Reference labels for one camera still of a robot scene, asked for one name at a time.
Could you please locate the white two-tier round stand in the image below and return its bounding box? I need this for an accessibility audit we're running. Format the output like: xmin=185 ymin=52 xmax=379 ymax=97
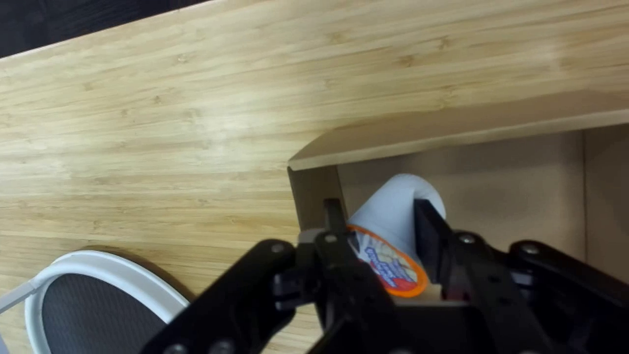
xmin=0 ymin=250 xmax=189 ymax=354

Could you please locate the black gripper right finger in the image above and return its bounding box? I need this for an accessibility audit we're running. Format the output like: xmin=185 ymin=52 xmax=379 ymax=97
xmin=413 ymin=199 xmax=629 ymax=354

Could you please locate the white plastic cup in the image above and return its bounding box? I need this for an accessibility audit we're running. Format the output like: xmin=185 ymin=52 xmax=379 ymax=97
xmin=348 ymin=174 xmax=446 ymax=300

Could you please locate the open cardboard box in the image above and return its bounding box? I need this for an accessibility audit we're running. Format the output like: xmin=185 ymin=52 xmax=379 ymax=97
xmin=289 ymin=91 xmax=629 ymax=288

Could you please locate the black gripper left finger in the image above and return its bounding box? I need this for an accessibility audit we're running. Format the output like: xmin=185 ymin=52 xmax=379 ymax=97
xmin=142 ymin=199 xmax=362 ymax=354

